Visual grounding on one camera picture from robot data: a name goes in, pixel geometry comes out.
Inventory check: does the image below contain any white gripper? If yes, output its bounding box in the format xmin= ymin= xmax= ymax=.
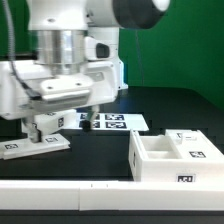
xmin=0 ymin=37 xmax=118 ymax=143

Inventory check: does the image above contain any white cabinet body box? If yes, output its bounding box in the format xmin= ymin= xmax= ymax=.
xmin=128 ymin=130 xmax=224 ymax=183

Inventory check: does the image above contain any white door panel with knob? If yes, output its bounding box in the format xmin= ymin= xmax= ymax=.
xmin=165 ymin=129 xmax=224 ymax=161

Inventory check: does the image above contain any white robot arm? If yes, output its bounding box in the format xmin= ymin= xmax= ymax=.
xmin=0 ymin=0 xmax=171 ymax=143

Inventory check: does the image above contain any white block with tags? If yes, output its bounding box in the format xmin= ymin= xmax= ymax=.
xmin=33 ymin=109 xmax=77 ymax=135

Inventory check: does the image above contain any white base tag sheet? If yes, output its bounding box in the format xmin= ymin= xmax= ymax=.
xmin=65 ymin=113 xmax=149 ymax=131

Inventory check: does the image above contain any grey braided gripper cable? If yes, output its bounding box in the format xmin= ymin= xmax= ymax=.
xmin=1 ymin=0 xmax=43 ymax=101

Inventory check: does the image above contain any white front obstacle rail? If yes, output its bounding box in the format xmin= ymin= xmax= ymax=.
xmin=0 ymin=180 xmax=224 ymax=211

